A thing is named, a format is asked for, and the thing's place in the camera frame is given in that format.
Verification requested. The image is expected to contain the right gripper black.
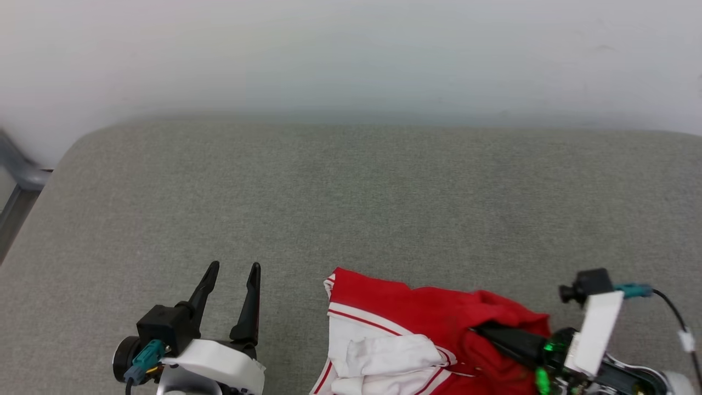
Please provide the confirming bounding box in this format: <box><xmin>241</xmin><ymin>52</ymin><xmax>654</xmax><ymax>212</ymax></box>
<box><xmin>472</xmin><ymin>323</ymin><xmax>610</xmax><ymax>395</ymax></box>

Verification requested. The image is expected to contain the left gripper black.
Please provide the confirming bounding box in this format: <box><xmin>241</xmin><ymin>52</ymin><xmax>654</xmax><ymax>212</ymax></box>
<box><xmin>112</xmin><ymin>261</ymin><xmax>262</xmax><ymax>384</ymax></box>

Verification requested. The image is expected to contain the red Bulls 23 jersey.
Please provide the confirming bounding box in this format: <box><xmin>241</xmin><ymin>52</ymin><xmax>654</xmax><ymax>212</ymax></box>
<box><xmin>309</xmin><ymin>267</ymin><xmax>552</xmax><ymax>395</ymax></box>

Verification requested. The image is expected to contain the grey fabric sofa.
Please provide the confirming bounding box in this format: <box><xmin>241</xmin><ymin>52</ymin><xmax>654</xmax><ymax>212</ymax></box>
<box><xmin>0</xmin><ymin>117</ymin><xmax>702</xmax><ymax>395</ymax></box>

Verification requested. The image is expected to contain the grey metal frame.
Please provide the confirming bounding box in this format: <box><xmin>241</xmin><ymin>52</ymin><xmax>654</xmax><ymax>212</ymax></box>
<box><xmin>0</xmin><ymin>128</ymin><xmax>53</xmax><ymax>265</ymax></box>

